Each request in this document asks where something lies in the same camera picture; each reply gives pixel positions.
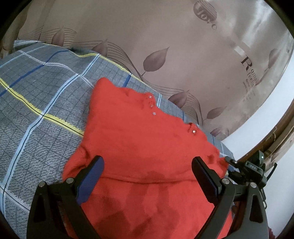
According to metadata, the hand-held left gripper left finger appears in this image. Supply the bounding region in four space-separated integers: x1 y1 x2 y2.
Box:
26 156 105 239

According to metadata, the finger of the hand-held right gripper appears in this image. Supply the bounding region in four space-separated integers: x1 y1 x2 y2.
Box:
225 156 241 178

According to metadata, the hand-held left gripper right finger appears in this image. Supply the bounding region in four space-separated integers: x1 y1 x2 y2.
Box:
191 157 269 239

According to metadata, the red knitted sweater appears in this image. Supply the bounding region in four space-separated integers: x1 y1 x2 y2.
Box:
62 78 233 239

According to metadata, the grey plaid bed sheet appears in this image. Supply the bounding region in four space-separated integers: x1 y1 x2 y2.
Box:
0 40 235 239

